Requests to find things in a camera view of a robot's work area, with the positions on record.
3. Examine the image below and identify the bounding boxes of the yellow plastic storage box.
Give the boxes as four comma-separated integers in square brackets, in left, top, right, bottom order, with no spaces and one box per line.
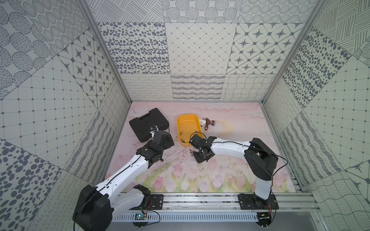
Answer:
[176,114,203,147]

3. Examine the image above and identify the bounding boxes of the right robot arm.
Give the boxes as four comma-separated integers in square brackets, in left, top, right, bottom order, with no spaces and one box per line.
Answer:
[189,133,279,201]

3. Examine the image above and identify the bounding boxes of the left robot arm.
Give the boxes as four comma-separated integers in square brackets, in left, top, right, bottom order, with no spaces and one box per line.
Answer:
[72,130,174,231]

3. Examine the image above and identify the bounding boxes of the black plastic tool case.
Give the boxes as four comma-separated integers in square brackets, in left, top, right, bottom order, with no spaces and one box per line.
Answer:
[129,108,169,143]

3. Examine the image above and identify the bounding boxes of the red and white valve fitting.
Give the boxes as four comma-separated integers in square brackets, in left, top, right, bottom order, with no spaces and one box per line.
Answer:
[199,117,216,131]

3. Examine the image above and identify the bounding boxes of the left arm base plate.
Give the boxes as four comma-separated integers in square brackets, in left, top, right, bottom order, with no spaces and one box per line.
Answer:
[130,194,164,210]

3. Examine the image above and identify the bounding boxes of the aluminium rail frame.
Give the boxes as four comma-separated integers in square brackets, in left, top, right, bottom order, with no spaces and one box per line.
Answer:
[115,192,320,213]

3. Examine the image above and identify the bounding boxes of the white slotted cable duct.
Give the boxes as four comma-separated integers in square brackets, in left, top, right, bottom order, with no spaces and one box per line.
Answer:
[113,212,258,222]

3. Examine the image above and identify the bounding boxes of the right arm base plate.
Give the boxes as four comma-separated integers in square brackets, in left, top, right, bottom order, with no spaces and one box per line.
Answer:
[238,193,279,210]

